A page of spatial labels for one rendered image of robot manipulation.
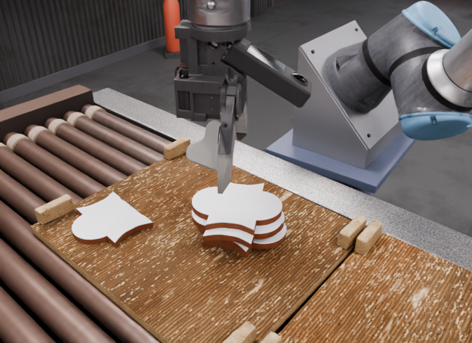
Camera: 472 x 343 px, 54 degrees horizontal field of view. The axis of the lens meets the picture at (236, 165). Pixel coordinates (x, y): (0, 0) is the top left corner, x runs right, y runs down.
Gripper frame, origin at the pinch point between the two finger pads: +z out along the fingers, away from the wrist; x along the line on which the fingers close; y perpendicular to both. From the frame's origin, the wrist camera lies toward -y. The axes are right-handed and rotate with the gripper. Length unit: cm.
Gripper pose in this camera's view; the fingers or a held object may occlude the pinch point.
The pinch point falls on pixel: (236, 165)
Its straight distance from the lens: 65.8
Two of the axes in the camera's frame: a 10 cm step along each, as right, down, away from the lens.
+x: -1.7, 5.2, -8.4
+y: -9.9, -0.9, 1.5
